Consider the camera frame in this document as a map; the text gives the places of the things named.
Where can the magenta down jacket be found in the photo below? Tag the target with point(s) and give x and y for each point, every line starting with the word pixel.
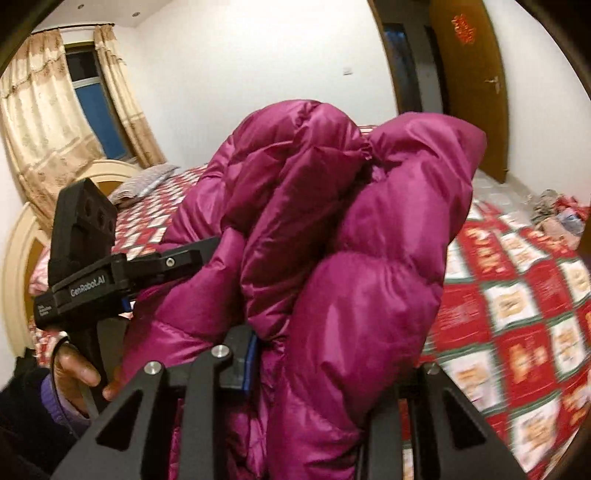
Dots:
pixel 323 230

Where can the beige patterned curtain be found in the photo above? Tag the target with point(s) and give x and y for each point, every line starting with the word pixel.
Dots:
pixel 129 101
pixel 41 120

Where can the dark wooden door frame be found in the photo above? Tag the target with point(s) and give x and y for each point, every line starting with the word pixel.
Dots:
pixel 379 18

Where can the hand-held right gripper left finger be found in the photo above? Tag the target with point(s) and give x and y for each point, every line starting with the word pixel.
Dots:
pixel 251 355

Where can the person's left hand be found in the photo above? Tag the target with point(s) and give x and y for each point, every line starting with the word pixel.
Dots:
pixel 74 369

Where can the person's left forearm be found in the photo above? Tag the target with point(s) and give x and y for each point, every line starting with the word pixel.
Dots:
pixel 32 415

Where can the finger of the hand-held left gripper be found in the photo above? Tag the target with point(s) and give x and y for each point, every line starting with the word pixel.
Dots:
pixel 184 258

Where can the cream wooden headboard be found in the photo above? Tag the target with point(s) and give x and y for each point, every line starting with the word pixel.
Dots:
pixel 18 277

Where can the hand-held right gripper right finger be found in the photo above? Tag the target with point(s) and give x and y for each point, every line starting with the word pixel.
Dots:
pixel 427 397

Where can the window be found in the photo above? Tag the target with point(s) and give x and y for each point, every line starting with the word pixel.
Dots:
pixel 99 110

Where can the red door decoration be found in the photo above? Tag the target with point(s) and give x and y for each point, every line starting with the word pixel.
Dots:
pixel 463 28

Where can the brown wooden door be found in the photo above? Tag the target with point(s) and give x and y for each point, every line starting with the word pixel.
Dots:
pixel 471 92

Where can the red printed bedspread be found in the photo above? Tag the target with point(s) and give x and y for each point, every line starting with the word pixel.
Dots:
pixel 508 300

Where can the pink cloth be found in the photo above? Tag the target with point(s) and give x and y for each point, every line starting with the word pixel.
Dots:
pixel 39 277

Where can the striped pillow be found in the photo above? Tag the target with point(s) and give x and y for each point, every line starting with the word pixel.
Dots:
pixel 143 182

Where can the curtain rod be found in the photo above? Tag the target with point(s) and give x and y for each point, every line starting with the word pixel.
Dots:
pixel 69 29

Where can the pile of clothes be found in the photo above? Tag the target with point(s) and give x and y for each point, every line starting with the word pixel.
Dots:
pixel 558 217

